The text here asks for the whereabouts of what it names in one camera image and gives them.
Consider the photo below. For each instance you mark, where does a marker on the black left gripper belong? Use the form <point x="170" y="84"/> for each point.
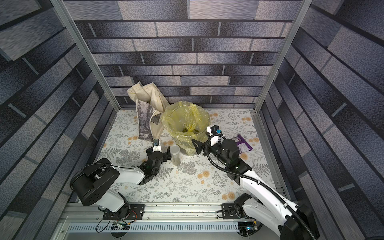
<point x="165" y="155"/>

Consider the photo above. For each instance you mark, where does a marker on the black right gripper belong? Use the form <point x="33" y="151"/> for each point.
<point x="208" y="145"/>

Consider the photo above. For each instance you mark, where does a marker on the yellow plastic trash bag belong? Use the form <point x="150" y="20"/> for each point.
<point x="186" y="121"/>

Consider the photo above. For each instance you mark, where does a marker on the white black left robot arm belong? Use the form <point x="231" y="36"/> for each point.
<point x="93" y="183"/>

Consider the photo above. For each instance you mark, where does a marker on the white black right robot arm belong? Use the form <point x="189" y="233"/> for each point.
<point x="285" y="218"/>

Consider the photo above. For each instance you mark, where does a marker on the purple packet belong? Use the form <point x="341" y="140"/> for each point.
<point x="242" y="144"/>

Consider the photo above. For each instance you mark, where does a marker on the beige printed tote bag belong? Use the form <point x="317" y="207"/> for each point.
<point x="150" y="105"/>

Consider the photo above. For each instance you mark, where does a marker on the green circuit board left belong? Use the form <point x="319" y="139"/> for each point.
<point x="116" y="226"/>

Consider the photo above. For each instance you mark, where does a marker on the green circuit board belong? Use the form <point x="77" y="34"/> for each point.
<point x="116" y="226"/>
<point x="247" y="228"/>

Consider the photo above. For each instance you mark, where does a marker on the green circuit board right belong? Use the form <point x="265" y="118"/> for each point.
<point x="247" y="228"/>

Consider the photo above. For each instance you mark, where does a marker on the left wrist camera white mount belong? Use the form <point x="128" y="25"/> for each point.
<point x="156" y="145"/>

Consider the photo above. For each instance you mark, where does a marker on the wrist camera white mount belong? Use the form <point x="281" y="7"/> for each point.
<point x="156" y="145"/>
<point x="214" y="133"/>

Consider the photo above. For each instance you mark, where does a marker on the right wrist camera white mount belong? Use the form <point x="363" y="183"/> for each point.
<point x="214" y="133"/>

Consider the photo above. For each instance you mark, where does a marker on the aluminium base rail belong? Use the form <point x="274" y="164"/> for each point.
<point x="155" y="218"/>

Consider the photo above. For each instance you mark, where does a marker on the aluminium frame post right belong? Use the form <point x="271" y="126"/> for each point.
<point x="304" y="6"/>

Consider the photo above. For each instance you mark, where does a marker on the aluminium frame post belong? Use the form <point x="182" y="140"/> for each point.
<point x="70" y="25"/>
<point x="304" y="6"/>

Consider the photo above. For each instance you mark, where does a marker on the aluminium frame post left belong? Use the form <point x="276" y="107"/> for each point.
<point x="70" y="25"/>

